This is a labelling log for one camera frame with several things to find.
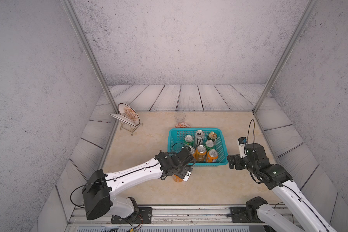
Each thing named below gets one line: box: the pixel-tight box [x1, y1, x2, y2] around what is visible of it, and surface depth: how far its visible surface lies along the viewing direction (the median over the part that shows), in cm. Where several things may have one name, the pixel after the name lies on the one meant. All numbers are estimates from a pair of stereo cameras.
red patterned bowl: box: [174, 122, 192, 129], surface depth 110 cm
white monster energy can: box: [194, 129, 205, 147], surface depth 91 cm
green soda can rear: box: [183, 134, 195, 146], surface depth 93 cm
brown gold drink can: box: [208, 131, 218, 140], surface depth 94 cm
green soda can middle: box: [205, 139, 215, 152], surface depth 89 cm
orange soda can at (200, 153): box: [195, 144, 207, 162], surface depth 88 cm
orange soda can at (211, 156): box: [205, 148, 219, 163], surface depth 86 cm
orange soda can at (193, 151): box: [188, 145, 197, 159], surface depth 87 cm
